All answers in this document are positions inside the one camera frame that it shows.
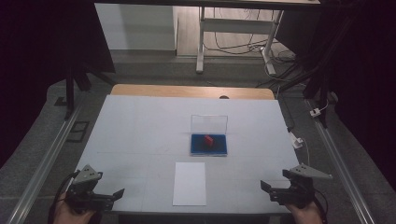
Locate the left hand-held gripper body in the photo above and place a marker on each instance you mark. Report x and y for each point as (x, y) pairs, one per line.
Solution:
(82, 191)

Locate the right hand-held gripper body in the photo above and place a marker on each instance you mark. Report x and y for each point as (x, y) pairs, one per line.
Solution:
(299, 189)

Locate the blue ink pad case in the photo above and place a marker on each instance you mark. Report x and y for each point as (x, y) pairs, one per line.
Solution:
(208, 148)

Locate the red stamp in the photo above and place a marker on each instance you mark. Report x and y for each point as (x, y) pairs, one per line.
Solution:
(209, 140)

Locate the person's right hand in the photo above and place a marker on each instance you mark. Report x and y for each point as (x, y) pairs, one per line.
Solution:
(306, 215)

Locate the person's left hand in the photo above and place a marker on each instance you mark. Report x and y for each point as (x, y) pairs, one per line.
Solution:
(67, 216)

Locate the white table mat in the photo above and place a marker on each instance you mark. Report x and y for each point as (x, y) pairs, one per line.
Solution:
(140, 130)

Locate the white paper sheet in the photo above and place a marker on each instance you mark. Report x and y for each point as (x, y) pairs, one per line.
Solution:
(189, 184)

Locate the white power adapter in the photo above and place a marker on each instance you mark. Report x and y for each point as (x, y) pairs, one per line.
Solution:
(315, 112)

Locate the black metal stand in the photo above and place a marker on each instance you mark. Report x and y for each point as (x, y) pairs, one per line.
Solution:
(70, 90)
(320, 77)

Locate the aluminium floor rail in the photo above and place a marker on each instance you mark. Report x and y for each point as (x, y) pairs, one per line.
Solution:
(46, 161)
(339, 161)

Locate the black floor frame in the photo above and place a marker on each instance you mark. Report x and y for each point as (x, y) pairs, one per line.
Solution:
(77, 132)

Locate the white desk frame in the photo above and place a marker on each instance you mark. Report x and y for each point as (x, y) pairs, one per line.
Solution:
(236, 25)

